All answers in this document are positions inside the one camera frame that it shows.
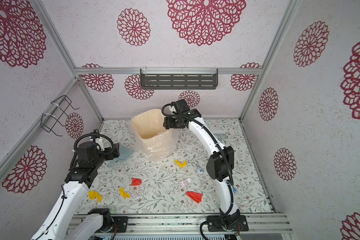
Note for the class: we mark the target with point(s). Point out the white pink scrap near yellow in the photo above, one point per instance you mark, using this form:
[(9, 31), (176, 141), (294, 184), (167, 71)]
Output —
[(135, 195)]

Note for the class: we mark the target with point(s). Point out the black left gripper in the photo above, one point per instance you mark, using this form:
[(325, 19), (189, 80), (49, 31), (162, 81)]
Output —
[(116, 151)]

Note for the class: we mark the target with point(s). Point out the light blue plastic dustpan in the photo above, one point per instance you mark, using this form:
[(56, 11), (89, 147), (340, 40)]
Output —
[(125, 154)]

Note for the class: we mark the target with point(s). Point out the cream bin with plastic liner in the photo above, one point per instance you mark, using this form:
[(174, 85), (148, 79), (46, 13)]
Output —
[(152, 139)]

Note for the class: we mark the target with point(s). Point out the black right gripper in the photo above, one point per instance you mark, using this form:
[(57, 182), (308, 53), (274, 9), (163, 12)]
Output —
[(169, 123)]

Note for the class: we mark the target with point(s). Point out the black wire wall basket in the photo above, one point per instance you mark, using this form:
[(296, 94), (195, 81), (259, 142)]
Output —
[(50, 119)]

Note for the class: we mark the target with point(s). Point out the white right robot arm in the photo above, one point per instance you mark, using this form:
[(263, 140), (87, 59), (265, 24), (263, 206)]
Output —
[(220, 164)]

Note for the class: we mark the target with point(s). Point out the yellow paper scrap far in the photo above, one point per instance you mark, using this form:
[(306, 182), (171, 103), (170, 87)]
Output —
[(181, 164)]

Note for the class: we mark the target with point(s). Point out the yellow paper scrap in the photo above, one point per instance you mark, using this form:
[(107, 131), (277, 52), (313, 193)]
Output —
[(95, 196), (123, 193), (181, 164)]

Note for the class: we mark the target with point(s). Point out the red paper scrap large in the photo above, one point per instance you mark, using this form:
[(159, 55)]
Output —
[(197, 197)]

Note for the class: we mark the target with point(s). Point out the yellow paper scrap middle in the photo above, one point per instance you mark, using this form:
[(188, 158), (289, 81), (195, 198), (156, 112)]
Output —
[(123, 193)]

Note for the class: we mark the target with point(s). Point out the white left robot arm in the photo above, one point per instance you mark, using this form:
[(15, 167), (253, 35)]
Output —
[(88, 158)]

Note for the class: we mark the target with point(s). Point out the pink white paper scrap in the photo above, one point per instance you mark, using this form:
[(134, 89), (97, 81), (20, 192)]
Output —
[(184, 183)]

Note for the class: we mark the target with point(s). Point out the yellow paper scrap left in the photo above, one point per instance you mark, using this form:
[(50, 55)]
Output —
[(95, 196)]

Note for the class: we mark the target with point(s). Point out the red paper scrap small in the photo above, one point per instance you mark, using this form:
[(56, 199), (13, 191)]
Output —
[(136, 182)]

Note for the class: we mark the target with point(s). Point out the dark grey wall shelf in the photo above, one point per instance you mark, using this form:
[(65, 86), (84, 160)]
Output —
[(154, 80)]

